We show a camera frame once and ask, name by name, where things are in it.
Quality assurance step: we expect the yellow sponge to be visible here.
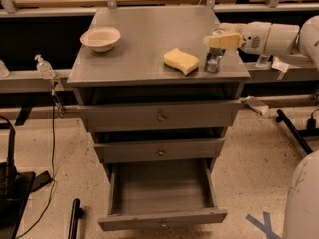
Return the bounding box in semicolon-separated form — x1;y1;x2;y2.
163;48;200;76

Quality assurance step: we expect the folded grey cloth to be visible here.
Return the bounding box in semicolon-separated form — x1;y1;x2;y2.
241;96;269;115

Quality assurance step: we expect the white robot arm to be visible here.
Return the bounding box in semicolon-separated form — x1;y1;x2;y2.
203;16;319;239

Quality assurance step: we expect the black cable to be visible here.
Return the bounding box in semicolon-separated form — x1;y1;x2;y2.
15;80;58;239

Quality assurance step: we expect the grey drawer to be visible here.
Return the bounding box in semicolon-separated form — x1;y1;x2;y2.
98;159;227;231
94;138;224;163
79;100;242;132

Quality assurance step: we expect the grey top drawer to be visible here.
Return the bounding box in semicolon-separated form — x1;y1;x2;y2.
79;100;242;132

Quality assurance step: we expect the white bowl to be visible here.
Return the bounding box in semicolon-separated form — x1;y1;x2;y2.
80;27;121;52

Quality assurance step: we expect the clear pump sanitizer bottle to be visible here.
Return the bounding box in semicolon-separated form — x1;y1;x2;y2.
35;54;55;79

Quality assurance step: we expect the clear water bottle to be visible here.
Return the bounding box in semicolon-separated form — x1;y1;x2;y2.
256;55;270;68

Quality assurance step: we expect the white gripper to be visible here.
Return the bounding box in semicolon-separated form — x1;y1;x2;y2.
203;22;300;57

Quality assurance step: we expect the black monitor stand left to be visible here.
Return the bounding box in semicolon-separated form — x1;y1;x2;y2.
0;116;53;239

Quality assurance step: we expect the grey drawer cabinet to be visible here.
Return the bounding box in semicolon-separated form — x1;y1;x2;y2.
66;5;251;171

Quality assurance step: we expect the clear bottle far left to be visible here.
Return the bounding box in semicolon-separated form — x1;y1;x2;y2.
0;60;10;77

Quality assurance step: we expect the grey bottom drawer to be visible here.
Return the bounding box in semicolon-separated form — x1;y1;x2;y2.
98;159;227;231

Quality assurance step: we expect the black stand base right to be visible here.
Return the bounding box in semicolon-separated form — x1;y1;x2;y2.
275;109;319;155

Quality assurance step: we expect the black bar on floor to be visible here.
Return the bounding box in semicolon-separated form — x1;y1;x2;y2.
68;198;84;239

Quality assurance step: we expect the white paper packet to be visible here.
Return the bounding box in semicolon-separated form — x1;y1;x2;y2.
271;57;289;73

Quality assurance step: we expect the grey middle drawer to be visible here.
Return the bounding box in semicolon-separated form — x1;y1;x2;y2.
94;138;224;163

